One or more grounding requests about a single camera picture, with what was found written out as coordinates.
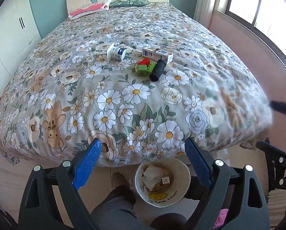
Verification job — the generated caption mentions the white red milk carton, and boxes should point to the white red milk carton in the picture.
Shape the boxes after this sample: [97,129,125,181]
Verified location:
[142,47,174,64]

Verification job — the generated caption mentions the white smiley trash bin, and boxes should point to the white smiley trash bin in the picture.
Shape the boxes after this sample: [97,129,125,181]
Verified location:
[135,158,191,208]

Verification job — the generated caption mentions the pink quilted jacket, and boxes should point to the pink quilted jacket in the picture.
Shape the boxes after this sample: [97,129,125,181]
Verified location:
[213,209,229,229]

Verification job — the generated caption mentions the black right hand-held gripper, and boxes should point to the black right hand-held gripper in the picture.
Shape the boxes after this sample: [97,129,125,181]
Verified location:
[256,101,286,192]

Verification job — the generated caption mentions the person's dark trousers leg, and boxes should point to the person's dark trousers leg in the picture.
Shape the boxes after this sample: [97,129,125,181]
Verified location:
[91,172,187,229]

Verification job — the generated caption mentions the floral bed quilt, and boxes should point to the floral bed quilt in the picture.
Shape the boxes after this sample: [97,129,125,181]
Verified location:
[0,2,272,167]

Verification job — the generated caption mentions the black cylinder roller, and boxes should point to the black cylinder roller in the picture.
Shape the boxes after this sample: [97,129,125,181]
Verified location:
[149,59,166,81]

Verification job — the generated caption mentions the green studded toy brick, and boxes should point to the green studded toy brick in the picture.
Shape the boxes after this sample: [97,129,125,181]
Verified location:
[147,62,157,73]

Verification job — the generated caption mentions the white blue yogurt cup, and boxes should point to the white blue yogurt cup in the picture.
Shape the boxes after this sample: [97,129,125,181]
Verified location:
[107,43,126,61]

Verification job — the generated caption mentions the red toy brick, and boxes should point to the red toy brick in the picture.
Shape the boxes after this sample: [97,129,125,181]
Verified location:
[138,58,150,66]

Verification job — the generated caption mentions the white wardrobe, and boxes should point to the white wardrobe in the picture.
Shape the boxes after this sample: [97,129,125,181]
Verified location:
[0,0,41,96]

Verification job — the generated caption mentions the pink white pillow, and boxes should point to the pink white pillow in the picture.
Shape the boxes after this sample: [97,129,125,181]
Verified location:
[68,0,111,20]

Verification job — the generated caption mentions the beige curtain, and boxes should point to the beige curtain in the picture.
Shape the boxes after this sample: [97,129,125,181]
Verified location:
[193,0,216,28]

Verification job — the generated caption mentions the green floral pillow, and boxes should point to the green floral pillow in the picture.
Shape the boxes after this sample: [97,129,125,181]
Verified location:
[110,0,149,7]

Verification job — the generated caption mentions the window with dark frame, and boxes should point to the window with dark frame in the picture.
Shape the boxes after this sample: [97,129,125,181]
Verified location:
[217,0,286,66]

